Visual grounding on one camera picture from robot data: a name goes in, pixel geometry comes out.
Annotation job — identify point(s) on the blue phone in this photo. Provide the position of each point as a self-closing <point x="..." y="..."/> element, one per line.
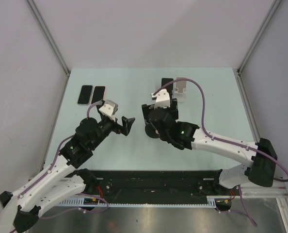
<point x="85" y="95"/>

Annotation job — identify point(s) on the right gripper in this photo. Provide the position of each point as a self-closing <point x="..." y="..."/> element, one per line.
<point x="173" y="109"/>

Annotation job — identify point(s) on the aluminium corner post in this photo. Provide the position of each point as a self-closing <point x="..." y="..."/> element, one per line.
<point x="31" y="4"/>
<point x="260" y="33"/>

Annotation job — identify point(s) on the right aluminium corner post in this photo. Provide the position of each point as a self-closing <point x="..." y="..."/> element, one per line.
<point x="260" y="33"/>

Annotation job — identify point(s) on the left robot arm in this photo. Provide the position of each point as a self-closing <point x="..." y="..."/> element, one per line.
<point x="62" y="178"/>

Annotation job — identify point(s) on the black round phone stand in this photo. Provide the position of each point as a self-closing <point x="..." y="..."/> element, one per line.
<point x="150" y="131"/>

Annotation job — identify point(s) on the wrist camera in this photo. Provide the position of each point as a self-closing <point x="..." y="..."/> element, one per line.
<point x="108" y="109"/>
<point x="162" y="99"/>

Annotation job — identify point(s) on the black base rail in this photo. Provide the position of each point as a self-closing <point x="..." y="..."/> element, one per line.
<point x="158" y="187"/>

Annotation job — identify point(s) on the pink case phone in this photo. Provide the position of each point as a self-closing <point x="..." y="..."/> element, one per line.
<point x="98" y="94"/>

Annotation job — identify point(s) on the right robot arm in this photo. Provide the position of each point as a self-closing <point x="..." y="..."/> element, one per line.
<point x="256" y="159"/>

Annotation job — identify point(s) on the white phone stand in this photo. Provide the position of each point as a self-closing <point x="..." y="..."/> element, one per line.
<point x="180" y="88"/>

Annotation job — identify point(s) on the left aluminium corner post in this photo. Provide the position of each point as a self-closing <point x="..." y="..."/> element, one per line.
<point x="31" y="4"/>

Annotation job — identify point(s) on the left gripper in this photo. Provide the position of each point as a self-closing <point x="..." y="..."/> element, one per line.
<point x="124" y="129"/>

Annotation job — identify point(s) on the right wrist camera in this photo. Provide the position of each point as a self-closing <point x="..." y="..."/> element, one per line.
<point x="162" y="99"/>

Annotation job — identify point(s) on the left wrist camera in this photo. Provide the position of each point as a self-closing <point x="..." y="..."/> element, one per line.
<point x="108" y="109"/>

